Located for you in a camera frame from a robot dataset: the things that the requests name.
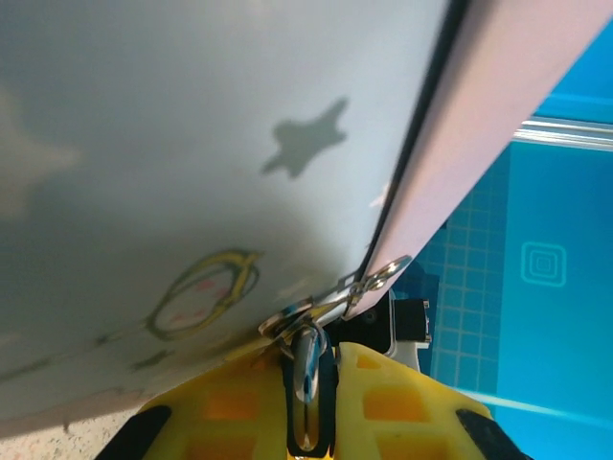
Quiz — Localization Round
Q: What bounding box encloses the cartoon dog tin box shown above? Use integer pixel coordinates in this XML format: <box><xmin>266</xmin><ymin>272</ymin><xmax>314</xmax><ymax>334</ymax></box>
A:
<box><xmin>0</xmin><ymin>0</ymin><xmax>608</xmax><ymax>440</ymax></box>

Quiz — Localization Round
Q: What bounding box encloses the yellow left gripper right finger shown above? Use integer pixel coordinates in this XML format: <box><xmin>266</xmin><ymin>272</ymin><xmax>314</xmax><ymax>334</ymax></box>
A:
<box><xmin>331</xmin><ymin>339</ymin><xmax>534</xmax><ymax>460</ymax></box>

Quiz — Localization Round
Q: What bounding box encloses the aluminium frame post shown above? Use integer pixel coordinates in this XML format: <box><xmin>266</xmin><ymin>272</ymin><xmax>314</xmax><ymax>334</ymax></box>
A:
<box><xmin>511</xmin><ymin>118</ymin><xmax>613</xmax><ymax>154</ymax></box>

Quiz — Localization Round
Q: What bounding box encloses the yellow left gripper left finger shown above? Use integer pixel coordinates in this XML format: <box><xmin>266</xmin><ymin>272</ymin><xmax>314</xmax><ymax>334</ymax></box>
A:
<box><xmin>95</xmin><ymin>340</ymin><xmax>290</xmax><ymax>460</ymax></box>

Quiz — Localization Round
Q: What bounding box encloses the small blue padlock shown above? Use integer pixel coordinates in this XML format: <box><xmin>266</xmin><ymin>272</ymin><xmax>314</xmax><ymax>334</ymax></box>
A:
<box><xmin>281</xmin><ymin>328</ymin><xmax>342</xmax><ymax>457</ymax></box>

